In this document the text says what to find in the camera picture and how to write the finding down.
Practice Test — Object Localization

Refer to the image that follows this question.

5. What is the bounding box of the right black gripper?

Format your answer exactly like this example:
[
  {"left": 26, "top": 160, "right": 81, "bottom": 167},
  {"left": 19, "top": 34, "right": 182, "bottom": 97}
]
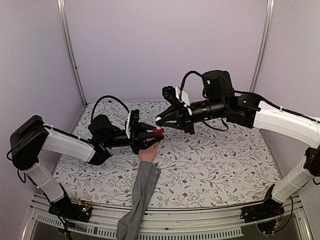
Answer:
[{"left": 155, "top": 98, "right": 226, "bottom": 136}]

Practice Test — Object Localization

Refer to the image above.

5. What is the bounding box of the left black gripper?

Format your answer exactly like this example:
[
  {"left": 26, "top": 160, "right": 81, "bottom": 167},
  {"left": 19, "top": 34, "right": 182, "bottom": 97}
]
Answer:
[{"left": 102, "top": 121, "right": 164, "bottom": 154}]

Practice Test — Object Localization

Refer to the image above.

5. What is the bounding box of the red nail polish bottle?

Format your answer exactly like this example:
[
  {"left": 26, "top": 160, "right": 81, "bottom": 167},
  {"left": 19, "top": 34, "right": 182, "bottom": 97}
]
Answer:
[{"left": 153, "top": 128, "right": 164, "bottom": 135}]

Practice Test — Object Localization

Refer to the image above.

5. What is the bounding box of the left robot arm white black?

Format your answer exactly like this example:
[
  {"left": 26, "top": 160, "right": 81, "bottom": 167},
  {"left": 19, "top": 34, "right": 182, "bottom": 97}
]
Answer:
[{"left": 6, "top": 113, "right": 164, "bottom": 217}]

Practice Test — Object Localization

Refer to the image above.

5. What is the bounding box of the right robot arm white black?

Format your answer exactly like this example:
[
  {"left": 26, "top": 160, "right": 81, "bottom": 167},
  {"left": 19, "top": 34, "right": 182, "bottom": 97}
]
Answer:
[{"left": 156, "top": 70, "right": 320, "bottom": 218}]

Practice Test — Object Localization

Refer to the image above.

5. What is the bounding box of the person's hand on table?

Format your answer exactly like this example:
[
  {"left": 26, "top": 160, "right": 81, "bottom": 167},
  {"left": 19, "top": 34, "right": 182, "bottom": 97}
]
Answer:
[{"left": 138, "top": 142, "right": 160, "bottom": 163}]

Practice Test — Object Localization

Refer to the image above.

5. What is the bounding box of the floral patterned table cloth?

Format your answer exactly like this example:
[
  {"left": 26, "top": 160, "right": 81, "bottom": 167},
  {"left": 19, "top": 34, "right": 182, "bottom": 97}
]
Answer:
[{"left": 53, "top": 100, "right": 282, "bottom": 209}]

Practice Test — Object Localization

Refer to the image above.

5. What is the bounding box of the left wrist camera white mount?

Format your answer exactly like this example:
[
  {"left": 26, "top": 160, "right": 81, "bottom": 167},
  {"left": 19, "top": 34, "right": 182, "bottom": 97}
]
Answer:
[{"left": 125, "top": 109, "right": 140, "bottom": 139}]

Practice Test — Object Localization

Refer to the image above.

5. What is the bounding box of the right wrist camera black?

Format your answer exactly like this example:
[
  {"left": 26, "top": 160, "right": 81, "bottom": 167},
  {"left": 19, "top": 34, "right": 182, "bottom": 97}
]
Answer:
[{"left": 162, "top": 86, "right": 191, "bottom": 108}]

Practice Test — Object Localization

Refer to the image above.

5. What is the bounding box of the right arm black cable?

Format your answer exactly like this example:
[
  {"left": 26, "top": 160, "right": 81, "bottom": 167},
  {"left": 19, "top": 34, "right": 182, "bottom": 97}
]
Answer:
[{"left": 181, "top": 70, "right": 204, "bottom": 91}]

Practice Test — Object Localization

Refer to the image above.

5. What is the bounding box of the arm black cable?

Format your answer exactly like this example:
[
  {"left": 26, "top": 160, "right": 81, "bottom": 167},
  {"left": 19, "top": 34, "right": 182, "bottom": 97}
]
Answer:
[
  {"left": 91, "top": 94, "right": 131, "bottom": 123},
  {"left": 181, "top": 70, "right": 204, "bottom": 91}
]

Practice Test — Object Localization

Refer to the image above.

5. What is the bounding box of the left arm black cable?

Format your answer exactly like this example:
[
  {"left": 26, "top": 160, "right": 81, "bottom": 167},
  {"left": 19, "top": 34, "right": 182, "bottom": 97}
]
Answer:
[{"left": 91, "top": 94, "right": 131, "bottom": 123}]

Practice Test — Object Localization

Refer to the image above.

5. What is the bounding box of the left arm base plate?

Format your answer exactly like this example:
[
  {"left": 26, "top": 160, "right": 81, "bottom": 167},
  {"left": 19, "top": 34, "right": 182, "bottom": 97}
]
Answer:
[{"left": 48, "top": 199, "right": 92, "bottom": 223}]

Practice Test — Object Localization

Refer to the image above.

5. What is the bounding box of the front aluminium rail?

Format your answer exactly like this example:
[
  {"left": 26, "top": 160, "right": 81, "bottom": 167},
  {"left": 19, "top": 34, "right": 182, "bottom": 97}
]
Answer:
[{"left": 21, "top": 193, "right": 315, "bottom": 240}]

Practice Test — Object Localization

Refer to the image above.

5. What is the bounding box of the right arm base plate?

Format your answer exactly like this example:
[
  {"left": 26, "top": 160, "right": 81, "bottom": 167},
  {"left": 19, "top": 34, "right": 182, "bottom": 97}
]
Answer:
[{"left": 240, "top": 199, "right": 285, "bottom": 235}]

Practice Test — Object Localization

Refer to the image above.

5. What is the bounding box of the right aluminium frame post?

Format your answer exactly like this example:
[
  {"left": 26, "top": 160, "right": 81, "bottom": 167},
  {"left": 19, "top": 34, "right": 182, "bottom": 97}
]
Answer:
[{"left": 249, "top": 0, "right": 275, "bottom": 92}]

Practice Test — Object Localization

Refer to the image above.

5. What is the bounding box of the aluminium frame post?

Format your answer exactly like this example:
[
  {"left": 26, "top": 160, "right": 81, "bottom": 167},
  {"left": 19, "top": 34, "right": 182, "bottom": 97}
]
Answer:
[
  {"left": 249, "top": 0, "right": 275, "bottom": 92},
  {"left": 56, "top": 0, "right": 88, "bottom": 107}
]

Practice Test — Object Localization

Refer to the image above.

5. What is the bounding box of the left aluminium frame post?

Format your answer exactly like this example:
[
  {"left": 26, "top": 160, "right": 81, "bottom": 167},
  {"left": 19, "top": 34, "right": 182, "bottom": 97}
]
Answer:
[{"left": 56, "top": 0, "right": 88, "bottom": 107}]

